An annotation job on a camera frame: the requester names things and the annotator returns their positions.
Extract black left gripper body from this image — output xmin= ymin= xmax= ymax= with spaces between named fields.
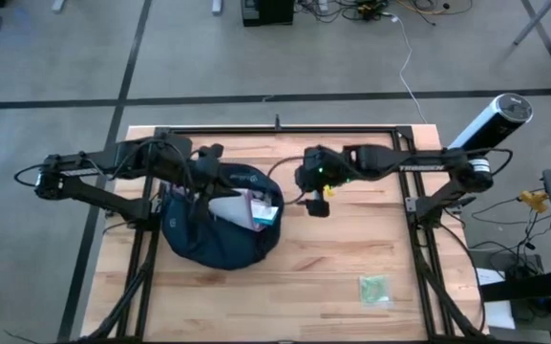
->
xmin=181 ymin=144 xmax=226 ymax=192

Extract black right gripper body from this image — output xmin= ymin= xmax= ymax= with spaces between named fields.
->
xmin=295 ymin=146 xmax=355 ymax=192

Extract teal white box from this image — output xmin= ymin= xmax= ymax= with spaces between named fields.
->
xmin=249 ymin=199 xmax=281 ymax=227

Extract navy blue backpack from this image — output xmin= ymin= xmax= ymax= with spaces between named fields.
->
xmin=159 ymin=161 xmax=286 ymax=271

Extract green item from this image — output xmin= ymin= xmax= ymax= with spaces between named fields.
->
xmin=357 ymin=273 xmax=394 ymax=308

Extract black computer tower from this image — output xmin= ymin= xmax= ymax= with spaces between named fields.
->
xmin=241 ymin=0 xmax=296 ymax=28

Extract black white cylindrical tower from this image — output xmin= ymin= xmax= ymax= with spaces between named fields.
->
xmin=448 ymin=92 xmax=536 ymax=152

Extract yellow clamp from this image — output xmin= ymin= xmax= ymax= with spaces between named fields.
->
xmin=516 ymin=189 xmax=550 ymax=214

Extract white paper sheet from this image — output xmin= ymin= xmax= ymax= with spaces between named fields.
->
xmin=474 ymin=266 xmax=518 ymax=332

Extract grey table leg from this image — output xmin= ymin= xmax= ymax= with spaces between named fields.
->
xmin=512 ymin=0 xmax=551 ymax=47

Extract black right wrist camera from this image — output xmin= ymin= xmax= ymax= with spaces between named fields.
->
xmin=304 ymin=197 xmax=331 ymax=219

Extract black aluminium table frame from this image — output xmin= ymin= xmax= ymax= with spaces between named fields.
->
xmin=76 ymin=124 xmax=494 ymax=344

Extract white floor cable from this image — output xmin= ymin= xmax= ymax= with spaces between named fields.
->
xmin=389 ymin=12 xmax=429 ymax=124

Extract black clamp handle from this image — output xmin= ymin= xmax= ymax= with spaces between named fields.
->
xmin=451 ymin=194 xmax=478 ymax=210

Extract tangled floor cables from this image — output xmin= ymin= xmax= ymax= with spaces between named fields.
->
xmin=295 ymin=0 xmax=475 ymax=26

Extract black cable bundle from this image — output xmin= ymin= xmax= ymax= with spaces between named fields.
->
xmin=465 ymin=188 xmax=551 ymax=283

